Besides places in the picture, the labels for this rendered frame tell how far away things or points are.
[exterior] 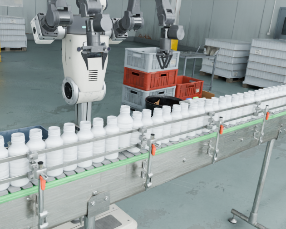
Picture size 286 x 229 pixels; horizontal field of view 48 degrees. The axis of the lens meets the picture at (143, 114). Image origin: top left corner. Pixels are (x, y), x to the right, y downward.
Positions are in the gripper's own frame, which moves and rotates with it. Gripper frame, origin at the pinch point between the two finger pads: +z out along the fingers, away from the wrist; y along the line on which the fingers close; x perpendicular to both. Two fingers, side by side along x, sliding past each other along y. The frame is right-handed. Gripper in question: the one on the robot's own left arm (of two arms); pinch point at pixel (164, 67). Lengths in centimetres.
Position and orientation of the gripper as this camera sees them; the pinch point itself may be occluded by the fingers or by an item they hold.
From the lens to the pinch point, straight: 168.4
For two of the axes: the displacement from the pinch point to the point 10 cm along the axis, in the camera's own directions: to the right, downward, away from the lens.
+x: -9.5, -1.2, 3.0
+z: -0.4, 9.7, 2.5
